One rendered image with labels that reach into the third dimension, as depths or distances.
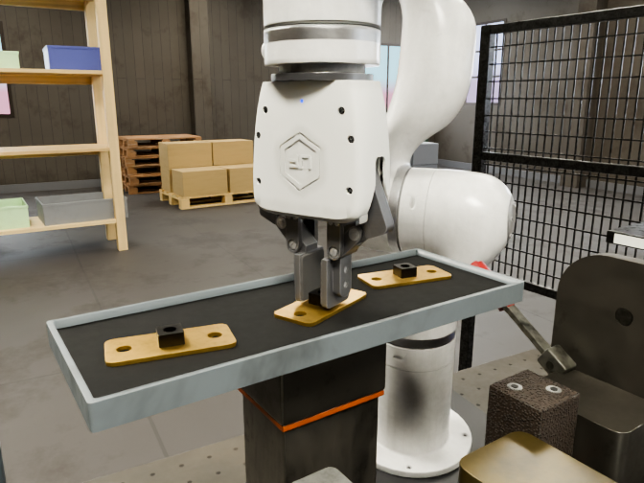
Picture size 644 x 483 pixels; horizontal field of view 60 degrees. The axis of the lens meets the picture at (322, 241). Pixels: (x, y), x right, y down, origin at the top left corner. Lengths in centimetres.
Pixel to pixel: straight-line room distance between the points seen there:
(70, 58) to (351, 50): 484
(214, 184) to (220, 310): 682
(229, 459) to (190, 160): 665
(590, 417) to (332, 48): 34
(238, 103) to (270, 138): 949
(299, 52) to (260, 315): 20
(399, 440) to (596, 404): 41
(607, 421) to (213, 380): 31
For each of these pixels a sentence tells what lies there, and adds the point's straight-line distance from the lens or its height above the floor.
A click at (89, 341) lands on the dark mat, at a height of 116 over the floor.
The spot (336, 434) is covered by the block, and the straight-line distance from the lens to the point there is 48.
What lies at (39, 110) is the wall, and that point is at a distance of 930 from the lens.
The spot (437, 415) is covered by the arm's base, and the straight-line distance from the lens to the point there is 86.
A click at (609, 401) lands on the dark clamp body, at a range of 54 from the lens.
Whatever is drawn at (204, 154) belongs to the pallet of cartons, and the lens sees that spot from 763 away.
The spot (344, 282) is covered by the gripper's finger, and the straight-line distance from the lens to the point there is 43.
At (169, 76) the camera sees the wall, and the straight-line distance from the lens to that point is 958.
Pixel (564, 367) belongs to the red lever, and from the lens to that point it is 56.
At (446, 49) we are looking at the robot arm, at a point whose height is 138.
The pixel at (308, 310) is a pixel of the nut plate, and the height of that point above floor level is 116.
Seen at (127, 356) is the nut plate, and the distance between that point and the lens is 39.
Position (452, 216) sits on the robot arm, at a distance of 71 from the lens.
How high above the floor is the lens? 132
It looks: 14 degrees down
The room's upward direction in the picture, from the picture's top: straight up
